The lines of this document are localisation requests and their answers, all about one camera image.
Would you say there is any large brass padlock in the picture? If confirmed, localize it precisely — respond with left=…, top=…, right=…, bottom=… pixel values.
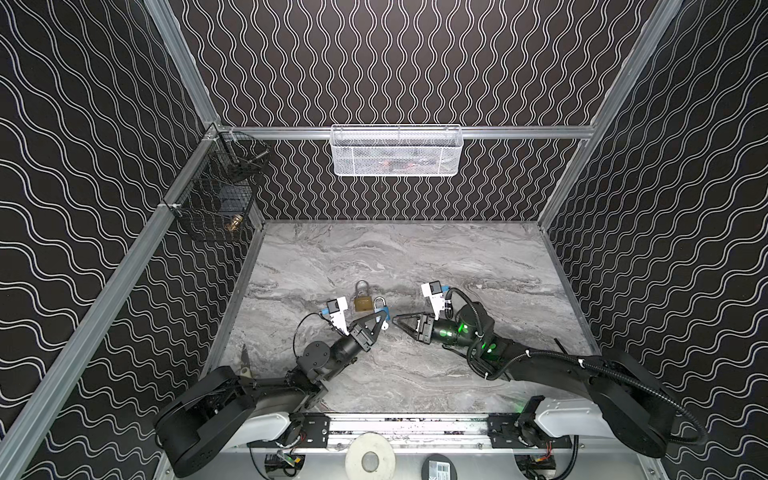
left=353, top=280, right=374, bottom=312

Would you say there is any small blue padlock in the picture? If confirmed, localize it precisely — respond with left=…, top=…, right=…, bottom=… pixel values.
left=373, top=296, right=390, bottom=331

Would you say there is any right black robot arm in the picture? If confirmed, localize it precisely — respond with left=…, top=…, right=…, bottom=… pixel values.
left=392, top=302, right=676, bottom=458

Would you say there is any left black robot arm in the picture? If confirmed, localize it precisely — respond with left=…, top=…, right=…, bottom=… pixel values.
left=153, top=310, right=387, bottom=478

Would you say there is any white tape roll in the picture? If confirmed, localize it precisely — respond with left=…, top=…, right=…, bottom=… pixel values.
left=344, top=432, right=397, bottom=480

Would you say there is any black round labelled puck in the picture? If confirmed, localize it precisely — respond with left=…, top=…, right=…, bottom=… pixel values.
left=421, top=454, right=458, bottom=480

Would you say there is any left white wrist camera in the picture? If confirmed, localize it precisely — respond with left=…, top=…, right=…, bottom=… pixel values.
left=321, top=297, right=348, bottom=336

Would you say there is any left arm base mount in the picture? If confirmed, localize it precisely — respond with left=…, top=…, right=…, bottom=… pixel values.
left=247, top=413, right=331, bottom=450

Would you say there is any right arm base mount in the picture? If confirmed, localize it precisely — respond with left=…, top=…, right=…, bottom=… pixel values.
left=487, top=413, right=573, bottom=449

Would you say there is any black corrugated cable conduit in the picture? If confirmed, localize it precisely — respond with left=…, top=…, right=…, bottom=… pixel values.
left=467, top=287, right=709, bottom=446

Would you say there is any white wire mesh basket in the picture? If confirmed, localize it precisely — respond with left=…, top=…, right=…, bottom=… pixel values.
left=329, top=124, right=464, bottom=177

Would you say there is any black wire mesh basket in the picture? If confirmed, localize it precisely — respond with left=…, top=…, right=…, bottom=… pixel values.
left=163, top=123, right=272, bottom=246

